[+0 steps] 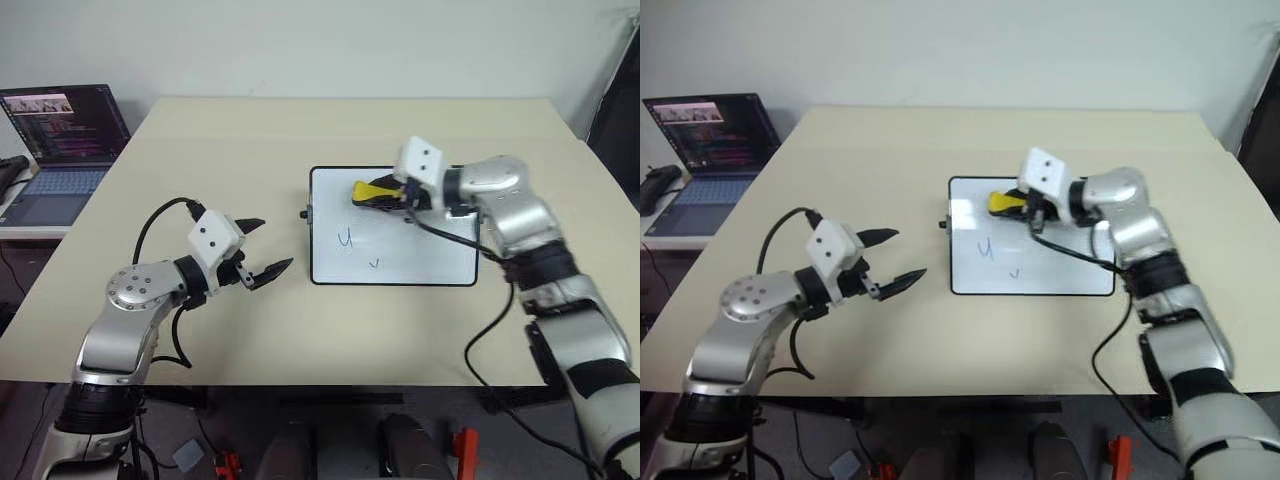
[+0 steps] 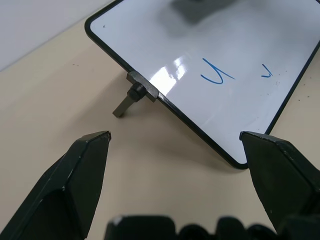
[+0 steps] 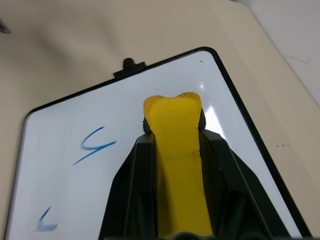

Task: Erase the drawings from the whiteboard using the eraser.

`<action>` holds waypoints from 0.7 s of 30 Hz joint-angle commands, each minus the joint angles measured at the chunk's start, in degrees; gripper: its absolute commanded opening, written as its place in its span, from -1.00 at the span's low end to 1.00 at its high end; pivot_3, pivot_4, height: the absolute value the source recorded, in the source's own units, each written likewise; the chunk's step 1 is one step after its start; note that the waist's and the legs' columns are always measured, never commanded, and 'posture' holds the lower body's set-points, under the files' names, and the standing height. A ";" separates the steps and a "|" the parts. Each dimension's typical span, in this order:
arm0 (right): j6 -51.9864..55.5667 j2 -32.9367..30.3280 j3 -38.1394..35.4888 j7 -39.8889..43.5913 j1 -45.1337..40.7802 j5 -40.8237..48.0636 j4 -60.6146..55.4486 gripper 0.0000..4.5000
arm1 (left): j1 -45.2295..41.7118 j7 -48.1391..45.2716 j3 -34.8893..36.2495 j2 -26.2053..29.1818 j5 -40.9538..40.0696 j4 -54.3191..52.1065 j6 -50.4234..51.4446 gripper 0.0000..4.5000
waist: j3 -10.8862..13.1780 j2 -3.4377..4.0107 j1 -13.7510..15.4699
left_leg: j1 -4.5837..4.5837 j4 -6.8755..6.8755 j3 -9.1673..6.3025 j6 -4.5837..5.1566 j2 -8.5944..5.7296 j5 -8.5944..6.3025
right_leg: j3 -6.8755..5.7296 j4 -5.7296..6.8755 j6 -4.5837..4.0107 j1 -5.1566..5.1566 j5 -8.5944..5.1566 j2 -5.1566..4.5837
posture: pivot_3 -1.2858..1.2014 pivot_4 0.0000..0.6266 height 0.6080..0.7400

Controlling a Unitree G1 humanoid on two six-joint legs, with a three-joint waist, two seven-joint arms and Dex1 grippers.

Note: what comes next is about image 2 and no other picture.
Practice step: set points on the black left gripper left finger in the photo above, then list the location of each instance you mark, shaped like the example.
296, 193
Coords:
62, 185

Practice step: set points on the black-framed whiteboard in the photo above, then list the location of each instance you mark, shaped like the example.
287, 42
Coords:
212, 82

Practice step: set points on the black whiteboard stand bracket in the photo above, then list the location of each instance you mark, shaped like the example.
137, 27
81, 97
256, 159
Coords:
136, 92

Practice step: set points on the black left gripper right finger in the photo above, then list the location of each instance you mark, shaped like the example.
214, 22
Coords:
277, 180

